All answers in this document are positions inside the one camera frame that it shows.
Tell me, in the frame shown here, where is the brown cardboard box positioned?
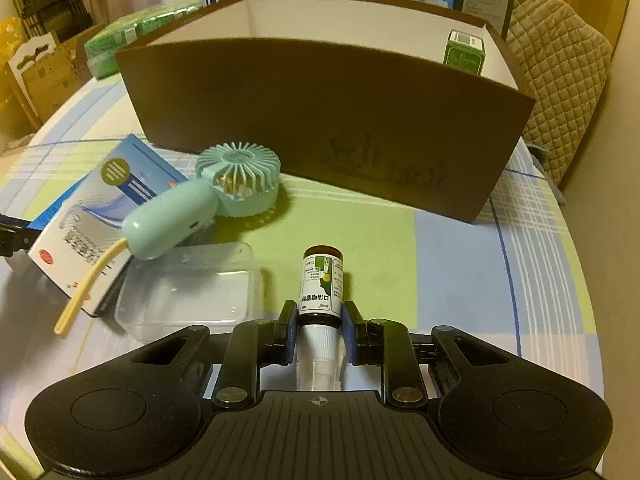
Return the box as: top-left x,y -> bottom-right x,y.
115,0 -> 537,225

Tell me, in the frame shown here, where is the green medicine box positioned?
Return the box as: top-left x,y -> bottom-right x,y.
442,30 -> 488,77

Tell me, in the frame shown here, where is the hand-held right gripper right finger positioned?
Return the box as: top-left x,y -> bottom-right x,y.
342,301 -> 512,406

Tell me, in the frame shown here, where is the blue medicine box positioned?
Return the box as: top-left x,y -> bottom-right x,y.
27,133 -> 191,317

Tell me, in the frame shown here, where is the tan cardboard carton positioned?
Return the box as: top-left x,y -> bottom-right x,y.
5,30 -> 93,131

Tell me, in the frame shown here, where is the beige quilted chair cover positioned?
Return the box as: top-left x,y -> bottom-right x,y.
505,0 -> 615,191

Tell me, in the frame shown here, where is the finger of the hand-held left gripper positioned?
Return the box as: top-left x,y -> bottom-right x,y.
0,214 -> 39,262

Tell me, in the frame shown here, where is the brown spray bottle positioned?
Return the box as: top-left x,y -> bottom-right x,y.
295,245 -> 348,393

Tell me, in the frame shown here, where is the black folding rack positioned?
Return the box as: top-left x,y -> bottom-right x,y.
10,0 -> 96,46

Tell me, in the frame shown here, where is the checked tablecloth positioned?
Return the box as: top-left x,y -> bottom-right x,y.
0,77 -> 601,480

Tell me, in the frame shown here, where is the green wrapped drink carton pack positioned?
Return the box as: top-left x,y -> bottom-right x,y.
84,2 -> 208,78

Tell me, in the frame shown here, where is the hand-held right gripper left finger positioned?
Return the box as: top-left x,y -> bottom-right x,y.
130,301 -> 300,407

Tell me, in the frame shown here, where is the clear plastic box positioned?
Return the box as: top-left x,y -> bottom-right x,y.
114,241 -> 265,346

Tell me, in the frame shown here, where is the mint handheld fan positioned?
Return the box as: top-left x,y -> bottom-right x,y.
54,142 -> 282,336

